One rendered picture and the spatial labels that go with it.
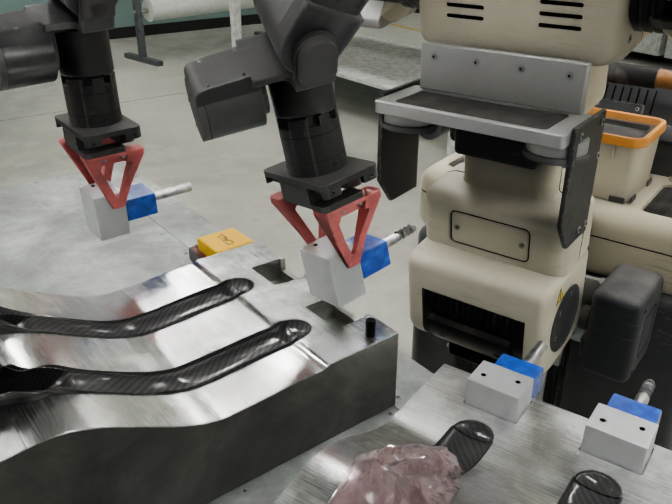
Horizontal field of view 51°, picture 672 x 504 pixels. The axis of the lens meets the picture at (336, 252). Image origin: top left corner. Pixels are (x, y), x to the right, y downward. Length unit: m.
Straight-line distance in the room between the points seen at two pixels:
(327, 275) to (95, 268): 0.46
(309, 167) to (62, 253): 0.56
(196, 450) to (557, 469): 0.30
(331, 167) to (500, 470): 0.30
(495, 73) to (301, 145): 0.36
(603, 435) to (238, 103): 0.41
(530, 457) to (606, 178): 0.72
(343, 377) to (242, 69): 0.29
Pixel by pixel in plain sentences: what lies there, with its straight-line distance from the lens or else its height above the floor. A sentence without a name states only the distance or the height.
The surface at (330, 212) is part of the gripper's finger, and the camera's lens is 0.63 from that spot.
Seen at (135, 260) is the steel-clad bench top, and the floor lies 0.80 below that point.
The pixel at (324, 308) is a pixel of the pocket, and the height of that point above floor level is 0.88.
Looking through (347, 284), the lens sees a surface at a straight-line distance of 0.70.
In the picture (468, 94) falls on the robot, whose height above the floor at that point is 1.04.
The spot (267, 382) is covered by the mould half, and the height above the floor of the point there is 0.88.
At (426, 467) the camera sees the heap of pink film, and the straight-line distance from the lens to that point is 0.54.
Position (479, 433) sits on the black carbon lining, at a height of 0.85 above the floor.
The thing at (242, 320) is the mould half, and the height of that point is 0.89.
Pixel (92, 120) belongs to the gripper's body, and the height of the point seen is 1.05.
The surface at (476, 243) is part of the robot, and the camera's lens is 1.04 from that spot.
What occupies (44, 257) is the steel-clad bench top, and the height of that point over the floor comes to 0.80.
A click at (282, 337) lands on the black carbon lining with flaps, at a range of 0.71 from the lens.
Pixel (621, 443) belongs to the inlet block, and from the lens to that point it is 0.64.
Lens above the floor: 1.28
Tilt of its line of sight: 27 degrees down
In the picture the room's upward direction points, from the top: straight up
